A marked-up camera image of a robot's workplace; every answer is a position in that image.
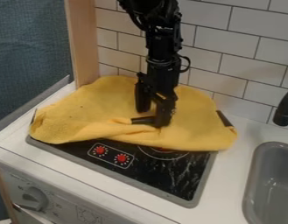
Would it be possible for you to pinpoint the tap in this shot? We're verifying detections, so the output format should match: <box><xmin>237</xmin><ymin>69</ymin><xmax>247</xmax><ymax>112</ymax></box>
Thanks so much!
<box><xmin>271</xmin><ymin>87</ymin><xmax>288</xmax><ymax>127</ymax></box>

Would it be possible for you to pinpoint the toy sink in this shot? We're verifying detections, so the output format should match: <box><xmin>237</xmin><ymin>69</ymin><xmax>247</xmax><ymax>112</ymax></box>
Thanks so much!
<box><xmin>242</xmin><ymin>141</ymin><xmax>288</xmax><ymax>224</ymax></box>

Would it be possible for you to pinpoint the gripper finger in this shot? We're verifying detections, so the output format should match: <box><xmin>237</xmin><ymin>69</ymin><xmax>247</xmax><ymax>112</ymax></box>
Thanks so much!
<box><xmin>132</xmin><ymin>82</ymin><xmax>153</xmax><ymax>114</ymax></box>
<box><xmin>151</xmin><ymin>94</ymin><xmax>179</xmax><ymax>129</ymax></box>

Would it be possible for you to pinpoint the toy stove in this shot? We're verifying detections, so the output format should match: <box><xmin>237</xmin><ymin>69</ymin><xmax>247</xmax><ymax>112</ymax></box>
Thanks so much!
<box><xmin>25</xmin><ymin>135</ymin><xmax>219</xmax><ymax>209</ymax></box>

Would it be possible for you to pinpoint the yellow cloth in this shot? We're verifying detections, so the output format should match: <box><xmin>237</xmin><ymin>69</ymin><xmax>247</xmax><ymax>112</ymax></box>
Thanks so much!
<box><xmin>29</xmin><ymin>75</ymin><xmax>240</xmax><ymax>152</ymax></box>

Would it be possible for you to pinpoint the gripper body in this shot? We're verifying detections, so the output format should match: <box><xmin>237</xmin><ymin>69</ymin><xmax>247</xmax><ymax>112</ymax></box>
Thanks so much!
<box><xmin>135</xmin><ymin>57</ymin><xmax>183</xmax><ymax>102</ymax></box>

